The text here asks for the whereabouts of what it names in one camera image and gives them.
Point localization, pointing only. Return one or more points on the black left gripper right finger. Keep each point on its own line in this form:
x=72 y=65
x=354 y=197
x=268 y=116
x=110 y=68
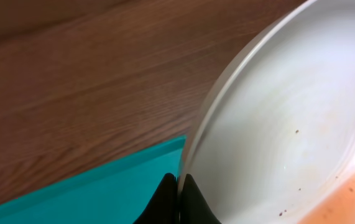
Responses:
x=193 y=206

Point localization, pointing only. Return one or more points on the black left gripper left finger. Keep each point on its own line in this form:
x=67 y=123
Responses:
x=161 y=208

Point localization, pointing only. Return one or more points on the white plate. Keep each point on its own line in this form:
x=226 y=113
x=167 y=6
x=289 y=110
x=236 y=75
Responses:
x=275 y=137

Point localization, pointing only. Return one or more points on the blue plastic tray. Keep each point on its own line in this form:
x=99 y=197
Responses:
x=116 y=192

